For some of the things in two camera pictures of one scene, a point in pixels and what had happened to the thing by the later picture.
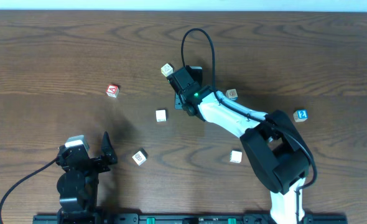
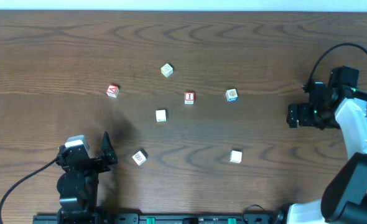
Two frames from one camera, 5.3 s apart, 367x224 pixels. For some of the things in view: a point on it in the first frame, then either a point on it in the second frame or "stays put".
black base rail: [142, 218] stays put
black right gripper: [178, 102] -> [300, 115]
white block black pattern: [140, 157] stays put
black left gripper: [90, 162] stays put
